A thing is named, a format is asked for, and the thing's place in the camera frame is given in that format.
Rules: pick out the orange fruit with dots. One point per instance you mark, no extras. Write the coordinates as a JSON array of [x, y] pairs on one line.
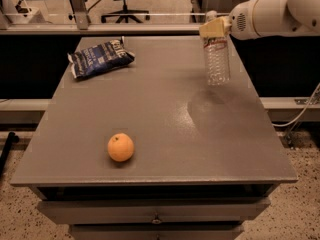
[[120, 147]]

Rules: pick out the grey wooden drawer cabinet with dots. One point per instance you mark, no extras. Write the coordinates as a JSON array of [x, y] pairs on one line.
[[191, 141]]

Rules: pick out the upper grey drawer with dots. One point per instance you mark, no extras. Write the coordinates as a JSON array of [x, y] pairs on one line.
[[152, 211]]

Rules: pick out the black pole on floor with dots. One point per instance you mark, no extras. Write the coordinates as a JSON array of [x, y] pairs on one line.
[[10, 140]]

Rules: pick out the lower grey drawer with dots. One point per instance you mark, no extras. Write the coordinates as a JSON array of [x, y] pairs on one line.
[[175, 231]]

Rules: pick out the blue chip bag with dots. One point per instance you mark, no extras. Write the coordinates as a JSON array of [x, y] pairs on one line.
[[99, 59]]

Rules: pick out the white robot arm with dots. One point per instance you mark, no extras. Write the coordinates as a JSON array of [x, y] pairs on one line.
[[265, 18]]

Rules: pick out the metal guard rail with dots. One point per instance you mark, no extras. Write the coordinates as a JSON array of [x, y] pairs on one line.
[[94, 17]]

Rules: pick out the grey drawer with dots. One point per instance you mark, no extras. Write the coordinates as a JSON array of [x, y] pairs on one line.
[[152, 211], [175, 231]]

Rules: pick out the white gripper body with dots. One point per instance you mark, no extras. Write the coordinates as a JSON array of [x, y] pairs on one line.
[[240, 21]]

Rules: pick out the clear plastic water bottle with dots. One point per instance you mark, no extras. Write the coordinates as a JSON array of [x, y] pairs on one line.
[[216, 56]]

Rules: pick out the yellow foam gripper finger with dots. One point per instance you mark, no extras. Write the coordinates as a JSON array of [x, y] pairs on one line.
[[218, 27]]

